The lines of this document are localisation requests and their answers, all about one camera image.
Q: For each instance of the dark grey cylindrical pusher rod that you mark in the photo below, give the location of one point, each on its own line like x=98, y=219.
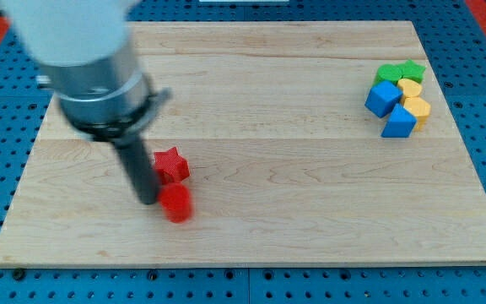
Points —
x=134, y=157

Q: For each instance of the red cylinder block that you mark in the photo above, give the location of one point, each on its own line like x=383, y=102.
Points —
x=176, y=202

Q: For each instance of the blue cube block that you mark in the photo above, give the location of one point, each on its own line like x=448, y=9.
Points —
x=382, y=98

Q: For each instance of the yellow hexagon block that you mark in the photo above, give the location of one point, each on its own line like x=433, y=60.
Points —
x=420, y=109

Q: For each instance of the green cylinder block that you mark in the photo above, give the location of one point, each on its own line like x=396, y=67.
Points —
x=387, y=72

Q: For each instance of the green star block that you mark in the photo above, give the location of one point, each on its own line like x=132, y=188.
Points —
x=412, y=70

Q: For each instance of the light wooden board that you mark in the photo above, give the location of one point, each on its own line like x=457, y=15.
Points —
x=288, y=167

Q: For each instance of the yellow cylinder block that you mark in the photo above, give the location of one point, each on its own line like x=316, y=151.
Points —
x=409, y=89

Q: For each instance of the red star block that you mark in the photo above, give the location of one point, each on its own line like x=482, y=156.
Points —
x=171, y=166

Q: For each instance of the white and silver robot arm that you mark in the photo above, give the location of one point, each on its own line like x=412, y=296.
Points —
x=85, y=55

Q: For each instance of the blue triangular prism block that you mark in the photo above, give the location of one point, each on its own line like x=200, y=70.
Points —
x=400, y=123

